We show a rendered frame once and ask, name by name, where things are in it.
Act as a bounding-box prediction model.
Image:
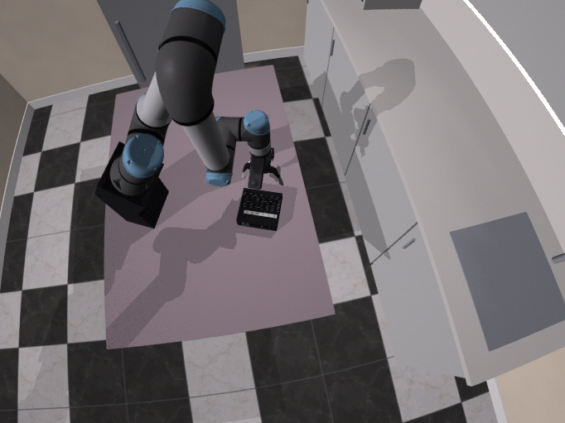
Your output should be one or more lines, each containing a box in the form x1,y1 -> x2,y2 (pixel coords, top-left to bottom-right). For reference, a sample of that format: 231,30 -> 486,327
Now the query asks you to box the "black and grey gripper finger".
269,166 -> 283,185
242,162 -> 250,178

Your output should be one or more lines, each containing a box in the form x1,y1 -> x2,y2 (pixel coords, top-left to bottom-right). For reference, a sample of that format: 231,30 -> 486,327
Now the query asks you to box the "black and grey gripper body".
250,147 -> 274,174

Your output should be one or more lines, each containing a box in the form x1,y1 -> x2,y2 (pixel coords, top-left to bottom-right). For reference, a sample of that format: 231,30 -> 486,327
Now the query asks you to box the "black lighting desk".
236,188 -> 283,231

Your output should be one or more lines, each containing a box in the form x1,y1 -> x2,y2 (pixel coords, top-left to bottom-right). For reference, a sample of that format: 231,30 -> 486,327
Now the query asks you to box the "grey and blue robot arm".
110,0 -> 271,196

